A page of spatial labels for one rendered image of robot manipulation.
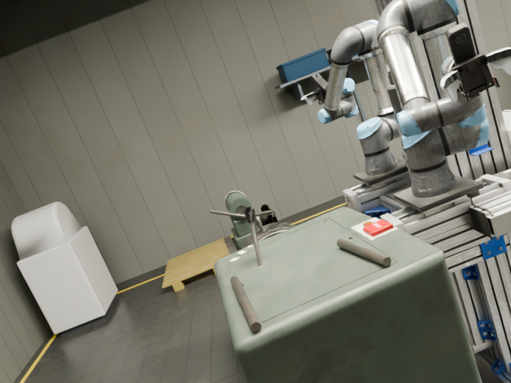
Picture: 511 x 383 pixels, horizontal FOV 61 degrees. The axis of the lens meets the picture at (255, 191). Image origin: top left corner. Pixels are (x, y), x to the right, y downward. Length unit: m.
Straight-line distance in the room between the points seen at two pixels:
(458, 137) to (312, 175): 4.41
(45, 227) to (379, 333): 4.43
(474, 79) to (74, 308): 4.70
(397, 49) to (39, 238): 4.34
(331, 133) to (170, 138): 2.09
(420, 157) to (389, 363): 0.77
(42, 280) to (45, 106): 2.14
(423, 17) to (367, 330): 0.97
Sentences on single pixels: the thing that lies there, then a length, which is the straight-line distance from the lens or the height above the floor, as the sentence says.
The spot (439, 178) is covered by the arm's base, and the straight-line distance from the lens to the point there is 1.58.
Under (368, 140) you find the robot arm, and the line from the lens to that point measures 2.02.
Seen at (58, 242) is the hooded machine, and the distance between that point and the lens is 5.07.
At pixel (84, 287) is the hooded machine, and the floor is 0.43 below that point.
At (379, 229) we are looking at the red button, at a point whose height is 1.27.
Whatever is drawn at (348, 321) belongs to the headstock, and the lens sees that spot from 0.94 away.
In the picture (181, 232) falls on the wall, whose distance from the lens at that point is 5.92.
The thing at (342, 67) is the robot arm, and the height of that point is 1.66.
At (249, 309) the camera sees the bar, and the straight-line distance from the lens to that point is 0.97.
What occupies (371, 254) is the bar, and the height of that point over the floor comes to 1.27.
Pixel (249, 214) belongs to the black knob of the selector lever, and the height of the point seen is 1.39.
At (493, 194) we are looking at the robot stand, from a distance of 1.69.
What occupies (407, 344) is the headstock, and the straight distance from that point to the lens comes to 1.02.
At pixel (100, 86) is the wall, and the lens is 5.85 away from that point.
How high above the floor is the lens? 1.70
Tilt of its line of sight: 12 degrees down
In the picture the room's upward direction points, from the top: 21 degrees counter-clockwise
